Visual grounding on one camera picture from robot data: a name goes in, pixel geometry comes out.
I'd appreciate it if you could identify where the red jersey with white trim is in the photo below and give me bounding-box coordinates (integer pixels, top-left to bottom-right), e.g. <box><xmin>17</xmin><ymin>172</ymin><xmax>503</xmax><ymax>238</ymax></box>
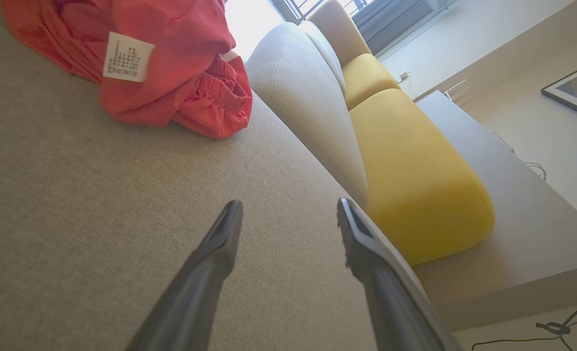
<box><xmin>0</xmin><ymin>0</ymin><xmax>236</xmax><ymax>128</ymax></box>

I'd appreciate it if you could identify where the black floor cable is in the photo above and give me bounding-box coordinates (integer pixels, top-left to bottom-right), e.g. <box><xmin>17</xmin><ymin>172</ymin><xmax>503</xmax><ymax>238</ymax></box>
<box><xmin>471</xmin><ymin>285</ymin><xmax>577</xmax><ymax>351</ymax></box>

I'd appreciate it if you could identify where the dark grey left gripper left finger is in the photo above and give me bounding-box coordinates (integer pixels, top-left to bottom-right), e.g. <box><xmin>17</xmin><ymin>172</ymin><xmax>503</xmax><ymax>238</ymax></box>
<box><xmin>125</xmin><ymin>200</ymin><xmax>244</xmax><ymax>351</ymax></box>

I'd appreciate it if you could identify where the small yellow sofa cushion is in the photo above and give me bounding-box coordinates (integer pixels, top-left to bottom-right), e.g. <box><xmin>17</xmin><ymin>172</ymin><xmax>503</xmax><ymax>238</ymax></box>
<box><xmin>342</xmin><ymin>53</ymin><xmax>401</xmax><ymax>110</ymax></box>

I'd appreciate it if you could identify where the dark window railing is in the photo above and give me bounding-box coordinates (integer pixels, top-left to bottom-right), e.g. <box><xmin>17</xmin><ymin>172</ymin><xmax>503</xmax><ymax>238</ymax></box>
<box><xmin>286</xmin><ymin>0</ymin><xmax>374</xmax><ymax>22</ymax></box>

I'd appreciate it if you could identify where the grey sofa cushion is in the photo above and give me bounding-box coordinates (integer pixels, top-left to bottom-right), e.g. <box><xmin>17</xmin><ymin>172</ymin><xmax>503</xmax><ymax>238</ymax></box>
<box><xmin>246</xmin><ymin>22</ymin><xmax>369</xmax><ymax>208</ymax></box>

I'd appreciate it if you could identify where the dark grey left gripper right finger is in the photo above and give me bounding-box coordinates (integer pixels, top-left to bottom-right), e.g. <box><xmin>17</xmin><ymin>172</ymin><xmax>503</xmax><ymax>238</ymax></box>
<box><xmin>336</xmin><ymin>197</ymin><xmax>464</xmax><ymax>351</ymax></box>

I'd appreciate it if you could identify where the beige sofa cushion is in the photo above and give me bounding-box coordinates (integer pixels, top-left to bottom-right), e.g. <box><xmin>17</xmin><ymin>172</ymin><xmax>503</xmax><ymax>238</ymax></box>
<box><xmin>308</xmin><ymin>0</ymin><xmax>372</xmax><ymax>66</ymax></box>

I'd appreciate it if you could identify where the grey fabric sofa seat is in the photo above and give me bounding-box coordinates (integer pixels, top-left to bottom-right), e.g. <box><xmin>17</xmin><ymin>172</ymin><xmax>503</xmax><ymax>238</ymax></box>
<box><xmin>0</xmin><ymin>0</ymin><xmax>460</xmax><ymax>351</ymax></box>

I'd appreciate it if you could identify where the grey window curtain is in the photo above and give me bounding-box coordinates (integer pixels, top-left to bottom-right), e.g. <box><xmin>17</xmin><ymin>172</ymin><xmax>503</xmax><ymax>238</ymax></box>
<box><xmin>352</xmin><ymin>0</ymin><xmax>438</xmax><ymax>55</ymax></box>

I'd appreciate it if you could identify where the large yellow sofa cushion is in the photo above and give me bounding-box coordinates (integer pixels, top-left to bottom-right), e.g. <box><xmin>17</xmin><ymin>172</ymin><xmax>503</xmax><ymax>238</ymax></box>
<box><xmin>349</xmin><ymin>88</ymin><xmax>495</xmax><ymax>266</ymax></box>

